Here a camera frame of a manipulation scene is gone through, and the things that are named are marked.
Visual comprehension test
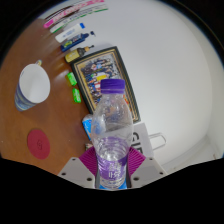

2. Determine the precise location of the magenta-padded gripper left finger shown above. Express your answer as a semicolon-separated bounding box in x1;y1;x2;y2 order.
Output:
57;146;99;189

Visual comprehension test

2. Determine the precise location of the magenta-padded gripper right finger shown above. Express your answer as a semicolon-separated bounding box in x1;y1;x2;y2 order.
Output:
126;146;168;189

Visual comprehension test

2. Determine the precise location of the clear purple-capped water bottle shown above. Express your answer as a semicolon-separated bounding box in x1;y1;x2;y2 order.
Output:
90;78;135;191

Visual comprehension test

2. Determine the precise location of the white paper gift bag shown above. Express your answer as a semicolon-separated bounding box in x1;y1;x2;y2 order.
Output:
131;122;167;158

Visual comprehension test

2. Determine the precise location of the flat round red coaster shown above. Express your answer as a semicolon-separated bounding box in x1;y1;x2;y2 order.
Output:
26;128;51;160

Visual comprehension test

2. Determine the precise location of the blue tissue pack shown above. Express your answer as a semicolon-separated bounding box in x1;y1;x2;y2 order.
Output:
81;114;96;142

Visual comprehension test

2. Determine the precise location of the small green packet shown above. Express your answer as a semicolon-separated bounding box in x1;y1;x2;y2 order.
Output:
71;87;82;104
66;71;78;87

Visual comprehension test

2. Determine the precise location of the white blue-patterned mug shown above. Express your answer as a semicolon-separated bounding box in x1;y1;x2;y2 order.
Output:
14;59;52;112

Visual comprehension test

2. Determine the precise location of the framed group photo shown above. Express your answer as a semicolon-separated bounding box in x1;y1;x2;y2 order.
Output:
69;46;142;125

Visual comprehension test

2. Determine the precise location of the amber pump bottle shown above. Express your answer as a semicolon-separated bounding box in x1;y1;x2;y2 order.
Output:
64;45;95;64

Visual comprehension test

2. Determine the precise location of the dark blue pump bottle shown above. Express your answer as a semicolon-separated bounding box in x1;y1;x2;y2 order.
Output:
60;30;96;53

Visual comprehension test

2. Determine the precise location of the white bottle with blue cap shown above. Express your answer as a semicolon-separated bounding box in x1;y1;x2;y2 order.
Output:
54;22;86;44

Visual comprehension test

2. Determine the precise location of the white tall box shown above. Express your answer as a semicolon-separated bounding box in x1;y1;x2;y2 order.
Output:
49;7;109;34

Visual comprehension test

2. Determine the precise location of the pink tall box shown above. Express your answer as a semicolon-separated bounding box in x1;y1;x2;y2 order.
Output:
43;0;106;29

